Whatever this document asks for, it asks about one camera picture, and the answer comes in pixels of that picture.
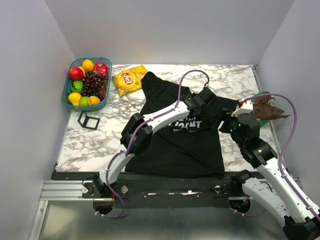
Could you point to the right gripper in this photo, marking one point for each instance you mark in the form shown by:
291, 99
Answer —
227, 118

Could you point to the black printed t-shirt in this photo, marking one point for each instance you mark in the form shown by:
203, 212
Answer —
186, 148

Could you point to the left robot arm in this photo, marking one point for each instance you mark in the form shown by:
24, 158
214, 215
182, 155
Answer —
137, 134

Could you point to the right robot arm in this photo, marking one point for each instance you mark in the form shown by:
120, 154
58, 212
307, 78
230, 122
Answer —
298, 215

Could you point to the black brooch stand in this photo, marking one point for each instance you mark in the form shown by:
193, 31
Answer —
88, 122

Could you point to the yellow chips bag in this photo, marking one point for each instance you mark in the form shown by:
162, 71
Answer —
129, 80

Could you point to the red dragon fruit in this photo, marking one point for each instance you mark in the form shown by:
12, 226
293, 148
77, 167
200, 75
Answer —
101, 68

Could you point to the purple grapes bunch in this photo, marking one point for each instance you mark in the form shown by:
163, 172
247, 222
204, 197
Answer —
94, 84

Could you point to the orange fruit bottom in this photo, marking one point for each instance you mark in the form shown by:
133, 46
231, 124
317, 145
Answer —
93, 100

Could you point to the orange fruit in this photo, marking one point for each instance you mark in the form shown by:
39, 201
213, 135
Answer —
93, 100
88, 65

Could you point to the orange fruit top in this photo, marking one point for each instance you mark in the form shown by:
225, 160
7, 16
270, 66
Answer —
88, 65

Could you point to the green lime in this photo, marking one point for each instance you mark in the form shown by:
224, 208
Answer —
84, 101

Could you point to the green watermelon toy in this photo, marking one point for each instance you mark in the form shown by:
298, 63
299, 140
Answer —
77, 86

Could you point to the red apple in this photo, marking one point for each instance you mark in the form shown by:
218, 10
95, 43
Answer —
75, 73

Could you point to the teal plastic fruit basket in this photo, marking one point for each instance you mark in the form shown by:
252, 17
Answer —
68, 82

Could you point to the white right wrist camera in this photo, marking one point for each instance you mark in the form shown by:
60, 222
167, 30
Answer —
244, 107

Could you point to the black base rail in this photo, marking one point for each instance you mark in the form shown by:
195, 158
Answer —
138, 191

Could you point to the aluminium frame rail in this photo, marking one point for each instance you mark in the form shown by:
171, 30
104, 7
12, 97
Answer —
60, 190

